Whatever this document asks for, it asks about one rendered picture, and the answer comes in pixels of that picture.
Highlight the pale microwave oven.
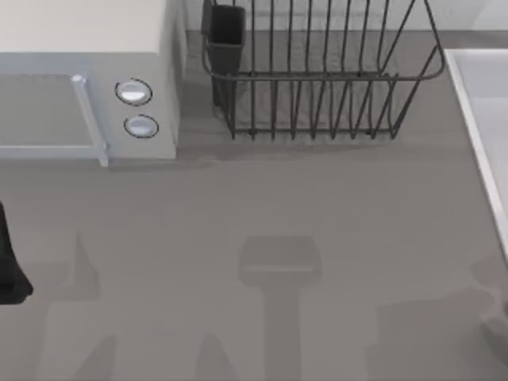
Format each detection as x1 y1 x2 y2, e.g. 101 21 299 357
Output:
0 0 187 167

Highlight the silver microwave knob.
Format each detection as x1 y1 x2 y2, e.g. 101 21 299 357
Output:
122 114 160 140
114 77 154 107

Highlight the black cutlery holder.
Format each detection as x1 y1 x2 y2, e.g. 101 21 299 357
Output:
201 0 247 108

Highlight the microwave door with glass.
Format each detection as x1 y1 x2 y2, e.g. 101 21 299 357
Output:
0 73 110 167

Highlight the black wire dish rack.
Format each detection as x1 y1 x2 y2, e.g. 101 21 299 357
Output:
200 0 445 140

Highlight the microwave door handle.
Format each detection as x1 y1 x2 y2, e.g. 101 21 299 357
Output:
70 74 110 167

